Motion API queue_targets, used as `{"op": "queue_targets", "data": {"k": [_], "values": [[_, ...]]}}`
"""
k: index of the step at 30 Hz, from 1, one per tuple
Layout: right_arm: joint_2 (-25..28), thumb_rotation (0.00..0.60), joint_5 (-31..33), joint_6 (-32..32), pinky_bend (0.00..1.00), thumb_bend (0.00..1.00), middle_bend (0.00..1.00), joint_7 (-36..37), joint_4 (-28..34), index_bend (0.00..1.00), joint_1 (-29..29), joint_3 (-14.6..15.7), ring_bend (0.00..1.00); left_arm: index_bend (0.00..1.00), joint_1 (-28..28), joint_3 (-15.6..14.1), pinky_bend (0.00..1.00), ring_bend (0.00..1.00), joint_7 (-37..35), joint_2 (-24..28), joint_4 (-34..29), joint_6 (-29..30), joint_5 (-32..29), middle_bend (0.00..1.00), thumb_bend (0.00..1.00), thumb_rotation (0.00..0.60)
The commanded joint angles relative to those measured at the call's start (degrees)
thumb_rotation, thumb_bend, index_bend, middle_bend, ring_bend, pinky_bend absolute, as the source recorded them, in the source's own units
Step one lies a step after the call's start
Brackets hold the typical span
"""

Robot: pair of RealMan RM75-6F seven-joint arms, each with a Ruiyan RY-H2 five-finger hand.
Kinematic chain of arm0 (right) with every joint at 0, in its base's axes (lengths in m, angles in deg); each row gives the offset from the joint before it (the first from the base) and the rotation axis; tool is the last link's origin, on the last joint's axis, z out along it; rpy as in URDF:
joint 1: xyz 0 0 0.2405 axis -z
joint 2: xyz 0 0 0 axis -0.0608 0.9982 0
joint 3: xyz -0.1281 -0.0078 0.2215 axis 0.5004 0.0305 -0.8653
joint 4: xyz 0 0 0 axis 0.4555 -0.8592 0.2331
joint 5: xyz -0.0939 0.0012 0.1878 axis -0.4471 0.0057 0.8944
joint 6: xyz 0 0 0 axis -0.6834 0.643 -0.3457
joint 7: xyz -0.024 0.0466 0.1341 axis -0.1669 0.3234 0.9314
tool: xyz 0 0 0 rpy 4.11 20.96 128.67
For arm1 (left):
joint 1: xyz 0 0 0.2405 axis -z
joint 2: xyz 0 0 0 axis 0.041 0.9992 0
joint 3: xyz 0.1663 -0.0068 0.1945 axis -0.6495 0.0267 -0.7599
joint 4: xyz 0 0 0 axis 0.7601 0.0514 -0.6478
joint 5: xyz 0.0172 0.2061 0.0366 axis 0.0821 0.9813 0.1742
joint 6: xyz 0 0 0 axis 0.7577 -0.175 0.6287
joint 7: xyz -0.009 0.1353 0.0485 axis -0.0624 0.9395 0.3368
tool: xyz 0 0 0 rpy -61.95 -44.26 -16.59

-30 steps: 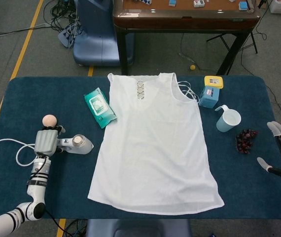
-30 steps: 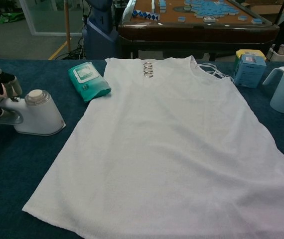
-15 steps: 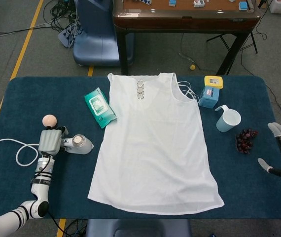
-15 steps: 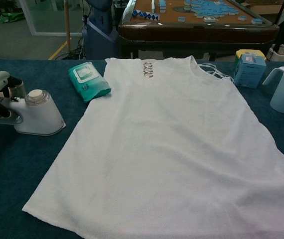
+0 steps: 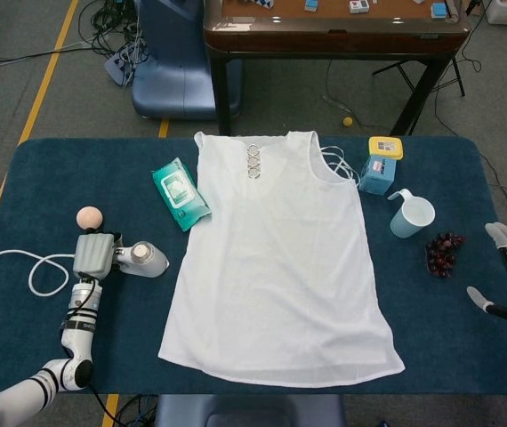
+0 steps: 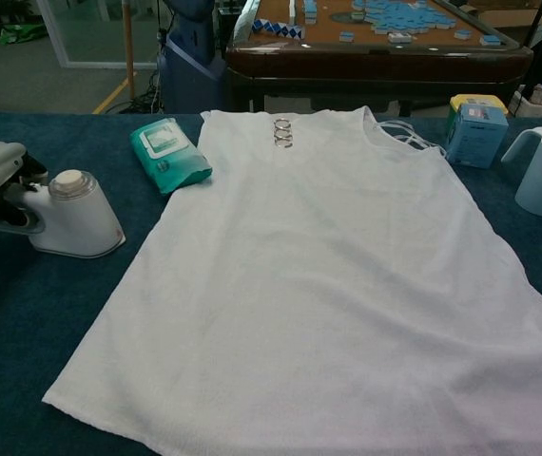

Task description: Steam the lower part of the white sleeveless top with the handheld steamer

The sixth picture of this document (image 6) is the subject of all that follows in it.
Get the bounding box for white handheld steam iron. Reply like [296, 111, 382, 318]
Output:
[0, 169, 127, 261]

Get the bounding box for white sleeveless top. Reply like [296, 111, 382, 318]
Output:
[41, 105, 542, 456]

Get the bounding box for blue mobile robot base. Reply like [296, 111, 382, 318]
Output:
[155, 0, 228, 114]

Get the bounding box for green bag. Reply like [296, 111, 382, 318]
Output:
[0, 23, 48, 47]

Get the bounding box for dark teal table cloth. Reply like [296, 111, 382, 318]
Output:
[0, 111, 542, 456]

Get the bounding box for green wet wipes pack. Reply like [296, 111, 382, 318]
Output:
[129, 117, 214, 198]

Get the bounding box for wooden pole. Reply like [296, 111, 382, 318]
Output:
[122, 0, 138, 101]

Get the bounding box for blue white snake puzzle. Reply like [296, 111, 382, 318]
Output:
[250, 16, 306, 40]

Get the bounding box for brown mahjong table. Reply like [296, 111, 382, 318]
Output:
[225, 0, 534, 118]

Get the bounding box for blue mahjong tile pile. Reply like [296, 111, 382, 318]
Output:
[332, 0, 446, 35]

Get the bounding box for light blue cardboard box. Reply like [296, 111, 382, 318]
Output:
[444, 104, 510, 170]

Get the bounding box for yellow-lidded container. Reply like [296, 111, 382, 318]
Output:
[448, 93, 510, 143]

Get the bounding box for white storage box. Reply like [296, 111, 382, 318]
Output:
[508, 84, 542, 118]

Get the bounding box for glass door with white frame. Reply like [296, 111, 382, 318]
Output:
[37, 0, 161, 70]

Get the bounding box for black floor cable bundle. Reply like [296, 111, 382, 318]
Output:
[126, 28, 164, 114]

